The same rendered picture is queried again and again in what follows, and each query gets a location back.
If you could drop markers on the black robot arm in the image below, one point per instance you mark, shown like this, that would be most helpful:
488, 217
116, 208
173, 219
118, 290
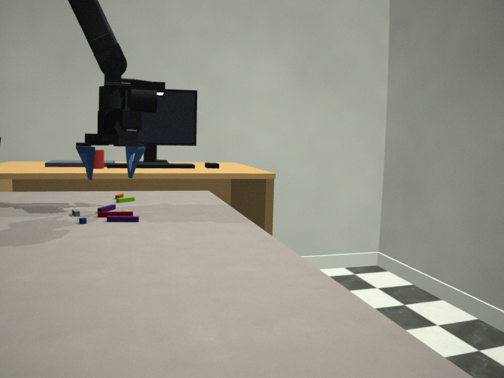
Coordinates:
142, 95

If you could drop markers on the red rod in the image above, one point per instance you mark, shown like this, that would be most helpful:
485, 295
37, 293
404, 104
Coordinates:
105, 214

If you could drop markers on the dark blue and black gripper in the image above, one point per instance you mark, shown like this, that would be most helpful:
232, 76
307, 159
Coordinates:
100, 139

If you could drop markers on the purple rod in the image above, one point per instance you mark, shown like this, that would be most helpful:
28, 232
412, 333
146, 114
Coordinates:
122, 218
107, 208

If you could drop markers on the lime green rod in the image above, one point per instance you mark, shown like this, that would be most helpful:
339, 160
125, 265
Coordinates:
127, 199

